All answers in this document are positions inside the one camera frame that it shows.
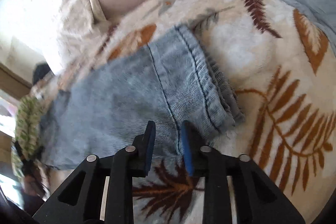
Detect black cloth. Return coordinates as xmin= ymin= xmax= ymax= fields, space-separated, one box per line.
xmin=32 ymin=62 xmax=54 ymax=86

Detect blue denim pants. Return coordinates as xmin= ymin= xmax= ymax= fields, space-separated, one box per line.
xmin=40 ymin=26 xmax=244 ymax=169

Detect green white patterned quilt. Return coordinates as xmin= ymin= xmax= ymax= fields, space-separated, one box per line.
xmin=11 ymin=95 xmax=45 ymax=182

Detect cream leaf pattern blanket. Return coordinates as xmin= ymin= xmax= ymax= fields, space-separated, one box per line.
xmin=34 ymin=0 xmax=335 ymax=223

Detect cream floral pillow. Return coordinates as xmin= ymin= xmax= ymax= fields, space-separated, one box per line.
xmin=57 ymin=0 xmax=112 ymax=69

